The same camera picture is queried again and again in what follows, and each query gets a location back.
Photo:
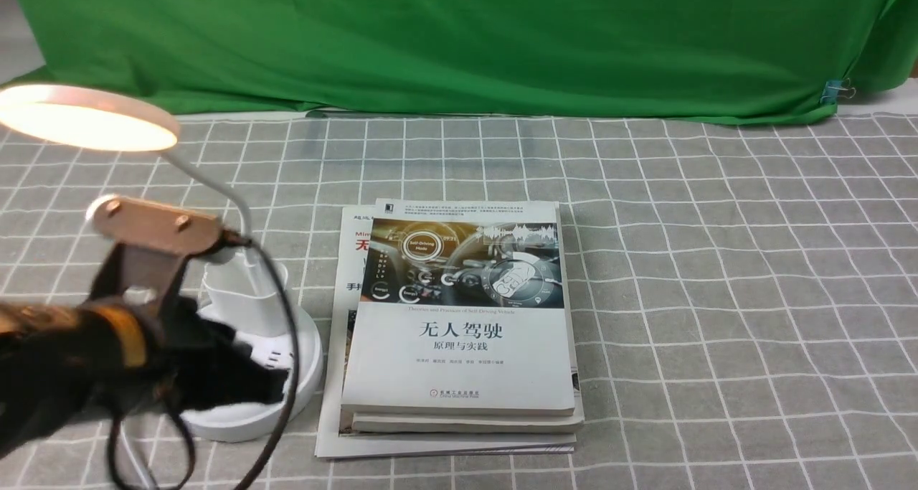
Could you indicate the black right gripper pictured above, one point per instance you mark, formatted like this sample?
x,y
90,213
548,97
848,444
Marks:
x,y
201,366

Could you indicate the white desk lamp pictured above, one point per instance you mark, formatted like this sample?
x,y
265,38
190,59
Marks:
x,y
241,291

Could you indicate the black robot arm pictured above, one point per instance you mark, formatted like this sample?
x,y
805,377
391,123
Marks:
x,y
62,365

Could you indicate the bottom thin white book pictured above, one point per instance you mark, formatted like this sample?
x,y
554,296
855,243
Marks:
x,y
332,443

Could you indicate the top self-driving book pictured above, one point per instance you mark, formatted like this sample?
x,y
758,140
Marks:
x,y
462,311

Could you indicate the middle white book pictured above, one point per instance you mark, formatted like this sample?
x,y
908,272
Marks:
x,y
574,375

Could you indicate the grey checked tablecloth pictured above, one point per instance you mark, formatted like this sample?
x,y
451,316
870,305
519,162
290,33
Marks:
x,y
744,300

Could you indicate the green backdrop cloth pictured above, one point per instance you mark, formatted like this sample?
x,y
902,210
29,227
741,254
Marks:
x,y
734,62

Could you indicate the blue binder clip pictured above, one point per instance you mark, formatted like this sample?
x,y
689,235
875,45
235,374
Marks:
x,y
838,90

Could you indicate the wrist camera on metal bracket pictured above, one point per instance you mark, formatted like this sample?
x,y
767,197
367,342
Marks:
x,y
151,245

